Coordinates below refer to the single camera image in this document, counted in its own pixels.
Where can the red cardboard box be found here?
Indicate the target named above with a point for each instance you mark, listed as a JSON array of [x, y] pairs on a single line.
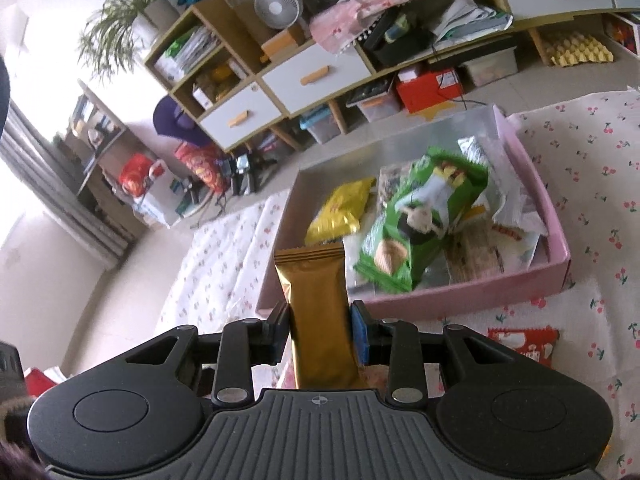
[[425, 90]]

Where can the dark purple fuzzy cloth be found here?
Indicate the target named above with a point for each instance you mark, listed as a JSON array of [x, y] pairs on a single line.
[[17, 462]]

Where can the green potted plant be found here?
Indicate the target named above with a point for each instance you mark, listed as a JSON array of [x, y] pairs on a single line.
[[120, 15]]

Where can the yellow egg tray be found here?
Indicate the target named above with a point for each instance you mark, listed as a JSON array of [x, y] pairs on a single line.
[[575, 50]]

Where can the pink cherry cloth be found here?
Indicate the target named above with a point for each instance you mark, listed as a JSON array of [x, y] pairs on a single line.
[[350, 15]]

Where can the black lid storage bin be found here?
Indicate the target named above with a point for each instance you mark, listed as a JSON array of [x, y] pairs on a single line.
[[377, 107]]

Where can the cherry print cloth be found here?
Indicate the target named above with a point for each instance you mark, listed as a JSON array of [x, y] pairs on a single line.
[[590, 185]]

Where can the white desk fan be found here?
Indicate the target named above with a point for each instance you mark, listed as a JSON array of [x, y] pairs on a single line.
[[277, 7]]

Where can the white printed box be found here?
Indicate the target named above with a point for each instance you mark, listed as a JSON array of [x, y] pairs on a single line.
[[627, 35]]

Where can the grey curtain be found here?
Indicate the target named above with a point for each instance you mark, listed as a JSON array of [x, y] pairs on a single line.
[[50, 195]]

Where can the white crumpled papers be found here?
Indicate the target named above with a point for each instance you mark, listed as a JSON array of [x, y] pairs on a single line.
[[470, 17]]

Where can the wooden cabinet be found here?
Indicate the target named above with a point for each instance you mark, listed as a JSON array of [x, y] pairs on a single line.
[[240, 60]]

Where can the grey beige fuzzy cloth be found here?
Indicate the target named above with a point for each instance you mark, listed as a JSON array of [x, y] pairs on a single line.
[[11, 385]]

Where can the white plastic bag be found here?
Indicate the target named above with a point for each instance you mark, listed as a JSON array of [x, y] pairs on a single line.
[[145, 195]]

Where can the black bag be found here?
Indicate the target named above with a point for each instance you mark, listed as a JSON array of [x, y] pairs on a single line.
[[395, 42]]

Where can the blue rim storage bin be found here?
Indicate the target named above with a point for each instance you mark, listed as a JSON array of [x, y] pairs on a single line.
[[320, 127]]

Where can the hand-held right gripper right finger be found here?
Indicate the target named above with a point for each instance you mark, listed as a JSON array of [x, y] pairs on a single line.
[[360, 332]]

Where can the silver snack packet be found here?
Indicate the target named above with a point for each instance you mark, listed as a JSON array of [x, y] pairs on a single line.
[[472, 147]]

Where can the gold snack packet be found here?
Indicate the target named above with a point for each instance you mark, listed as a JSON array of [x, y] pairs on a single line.
[[317, 320]]

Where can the white side shelf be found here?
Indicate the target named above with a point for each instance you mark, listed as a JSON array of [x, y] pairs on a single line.
[[100, 135]]

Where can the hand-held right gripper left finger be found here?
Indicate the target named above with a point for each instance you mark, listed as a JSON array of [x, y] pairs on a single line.
[[279, 332]]

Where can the yellow packets in cubby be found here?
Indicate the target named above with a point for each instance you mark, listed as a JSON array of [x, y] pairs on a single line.
[[220, 80]]

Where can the red patterned bag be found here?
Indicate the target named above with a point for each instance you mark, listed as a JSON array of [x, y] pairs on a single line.
[[200, 165]]

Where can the yellow snack packet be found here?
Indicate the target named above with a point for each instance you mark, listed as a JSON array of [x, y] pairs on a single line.
[[337, 210]]

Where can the orange cardboard box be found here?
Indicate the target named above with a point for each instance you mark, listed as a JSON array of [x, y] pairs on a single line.
[[282, 42]]

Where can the red white snack packet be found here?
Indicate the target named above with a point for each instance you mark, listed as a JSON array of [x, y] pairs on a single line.
[[525, 342]]

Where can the stack of papers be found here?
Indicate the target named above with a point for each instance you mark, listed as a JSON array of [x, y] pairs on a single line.
[[187, 52]]

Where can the pink cardboard box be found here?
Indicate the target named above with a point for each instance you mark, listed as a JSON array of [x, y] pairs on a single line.
[[450, 295]]

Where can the clear storage bin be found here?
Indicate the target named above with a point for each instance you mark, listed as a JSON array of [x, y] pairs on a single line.
[[487, 70]]

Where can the purple cap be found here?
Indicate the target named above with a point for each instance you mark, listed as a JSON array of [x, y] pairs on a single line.
[[172, 120]]

